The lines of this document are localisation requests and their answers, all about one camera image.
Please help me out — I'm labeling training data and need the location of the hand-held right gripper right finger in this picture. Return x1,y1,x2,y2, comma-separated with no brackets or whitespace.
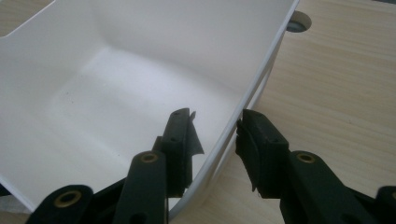
234,108,290,200

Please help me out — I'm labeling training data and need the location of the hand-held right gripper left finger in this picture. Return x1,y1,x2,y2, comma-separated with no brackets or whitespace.
151,107,205,199

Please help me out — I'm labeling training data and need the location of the white plastic storage bin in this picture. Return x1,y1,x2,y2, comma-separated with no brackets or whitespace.
0,0,302,220

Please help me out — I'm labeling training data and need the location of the round table cable hole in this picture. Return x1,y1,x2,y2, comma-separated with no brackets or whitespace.
285,10,312,34

